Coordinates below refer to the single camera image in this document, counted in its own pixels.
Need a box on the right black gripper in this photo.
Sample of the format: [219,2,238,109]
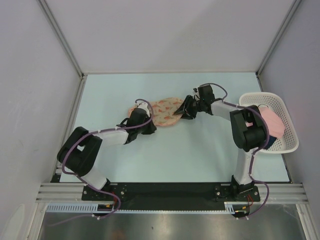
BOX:
[174,94,205,120]

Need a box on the pink patterned laundry bag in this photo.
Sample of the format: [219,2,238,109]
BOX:
[128,97,183,127]

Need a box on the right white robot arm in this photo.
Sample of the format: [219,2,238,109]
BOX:
[174,83,270,201]

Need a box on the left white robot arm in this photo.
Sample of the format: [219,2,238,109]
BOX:
[57,108,157,200]

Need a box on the dark blue garment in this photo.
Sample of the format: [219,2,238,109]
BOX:
[264,135,277,150]

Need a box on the pink garment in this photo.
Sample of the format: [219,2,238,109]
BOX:
[253,105,286,139]

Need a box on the white plastic basket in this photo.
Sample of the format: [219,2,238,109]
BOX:
[239,92,299,154]

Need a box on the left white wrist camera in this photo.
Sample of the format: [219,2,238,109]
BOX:
[136,101,150,115]

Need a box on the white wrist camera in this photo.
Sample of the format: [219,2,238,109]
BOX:
[193,87,199,95]
[136,101,150,115]

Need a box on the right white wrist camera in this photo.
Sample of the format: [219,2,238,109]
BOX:
[193,87,199,95]

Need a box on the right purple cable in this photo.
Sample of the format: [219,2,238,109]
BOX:
[193,83,271,222]

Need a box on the purple cable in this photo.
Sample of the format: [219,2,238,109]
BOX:
[193,83,271,222]
[47,98,155,227]

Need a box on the left aluminium corner post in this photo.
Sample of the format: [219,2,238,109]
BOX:
[37,0,85,78]

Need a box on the aluminium corner post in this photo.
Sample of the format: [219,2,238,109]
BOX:
[255,0,303,79]
[37,0,85,78]

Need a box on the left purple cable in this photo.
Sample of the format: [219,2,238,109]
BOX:
[47,98,155,227]

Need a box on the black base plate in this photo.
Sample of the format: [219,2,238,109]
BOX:
[81,182,261,211]

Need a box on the white slotted cable duct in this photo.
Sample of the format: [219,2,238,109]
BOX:
[46,203,114,213]

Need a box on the right aluminium corner post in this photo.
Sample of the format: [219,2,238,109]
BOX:
[255,0,303,79]

